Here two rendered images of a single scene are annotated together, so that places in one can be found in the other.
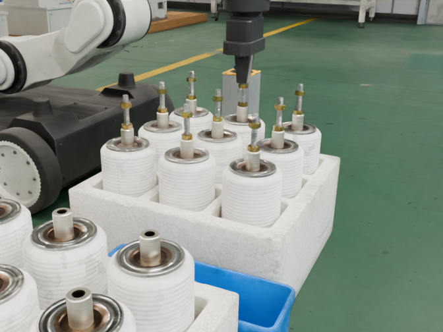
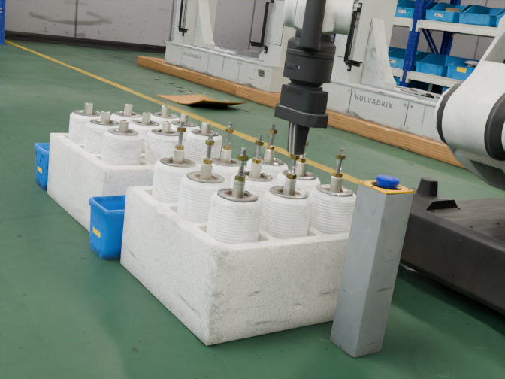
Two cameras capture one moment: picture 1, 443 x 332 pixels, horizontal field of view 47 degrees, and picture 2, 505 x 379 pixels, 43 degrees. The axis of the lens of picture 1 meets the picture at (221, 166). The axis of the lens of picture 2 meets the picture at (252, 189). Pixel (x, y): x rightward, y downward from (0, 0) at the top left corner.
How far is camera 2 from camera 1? 1.89 m
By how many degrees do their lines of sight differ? 110
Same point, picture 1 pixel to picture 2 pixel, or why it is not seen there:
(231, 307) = (99, 168)
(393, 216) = not seen: outside the picture
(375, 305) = (89, 302)
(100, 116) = (446, 223)
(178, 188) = not seen: hidden behind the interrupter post
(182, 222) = not seen: hidden behind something
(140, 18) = (467, 121)
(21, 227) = (189, 137)
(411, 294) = (72, 322)
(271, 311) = (117, 230)
